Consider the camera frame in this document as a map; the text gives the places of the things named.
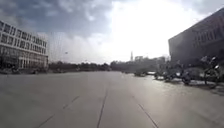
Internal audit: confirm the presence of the grey paved plaza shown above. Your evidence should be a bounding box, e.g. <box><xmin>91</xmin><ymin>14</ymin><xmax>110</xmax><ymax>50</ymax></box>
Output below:
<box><xmin>0</xmin><ymin>70</ymin><xmax>224</xmax><ymax>128</ymax></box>

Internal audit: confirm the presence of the large white building with windows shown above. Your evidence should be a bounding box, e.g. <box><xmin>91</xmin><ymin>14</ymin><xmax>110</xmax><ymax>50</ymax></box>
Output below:
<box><xmin>0</xmin><ymin>20</ymin><xmax>50</xmax><ymax>71</ymax></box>

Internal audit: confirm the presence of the tall thin tower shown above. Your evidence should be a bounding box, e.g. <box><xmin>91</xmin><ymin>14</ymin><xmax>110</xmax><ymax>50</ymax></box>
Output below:
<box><xmin>129</xmin><ymin>50</ymin><xmax>135</xmax><ymax>62</ymax></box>

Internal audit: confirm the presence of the row of trees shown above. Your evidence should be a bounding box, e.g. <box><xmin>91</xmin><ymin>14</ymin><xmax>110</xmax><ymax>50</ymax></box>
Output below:
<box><xmin>48</xmin><ymin>57</ymin><xmax>168</xmax><ymax>73</ymax></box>

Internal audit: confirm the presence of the dark building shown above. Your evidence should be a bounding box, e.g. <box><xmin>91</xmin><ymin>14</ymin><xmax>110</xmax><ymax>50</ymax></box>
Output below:
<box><xmin>167</xmin><ymin>7</ymin><xmax>224</xmax><ymax>68</ymax></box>

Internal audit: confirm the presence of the row of parked bicycles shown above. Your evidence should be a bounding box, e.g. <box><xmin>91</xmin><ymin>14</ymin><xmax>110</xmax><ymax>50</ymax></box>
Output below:
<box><xmin>153</xmin><ymin>55</ymin><xmax>223</xmax><ymax>90</ymax></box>

